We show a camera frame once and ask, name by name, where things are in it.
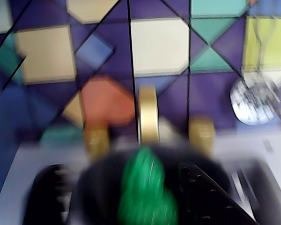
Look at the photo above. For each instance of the light blue toy kitchen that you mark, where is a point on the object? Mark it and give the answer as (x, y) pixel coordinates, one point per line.
(9, 178)

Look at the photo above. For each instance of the colourful geometric backsplash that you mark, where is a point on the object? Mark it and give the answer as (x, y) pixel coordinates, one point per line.
(159, 47)

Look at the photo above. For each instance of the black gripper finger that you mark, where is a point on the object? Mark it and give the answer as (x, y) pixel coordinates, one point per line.
(206, 201)
(49, 194)

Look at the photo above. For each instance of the grey toy sink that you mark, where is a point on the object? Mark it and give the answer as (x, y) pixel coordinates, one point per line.
(255, 173)

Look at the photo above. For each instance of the gold faucet knob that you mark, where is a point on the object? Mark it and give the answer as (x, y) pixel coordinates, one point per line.
(202, 136)
(96, 143)

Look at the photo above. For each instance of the gold tape roll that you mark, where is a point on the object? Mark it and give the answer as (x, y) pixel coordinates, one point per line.
(148, 117)

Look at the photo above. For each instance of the green toy pineapple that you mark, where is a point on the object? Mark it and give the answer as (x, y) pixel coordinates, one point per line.
(145, 187)

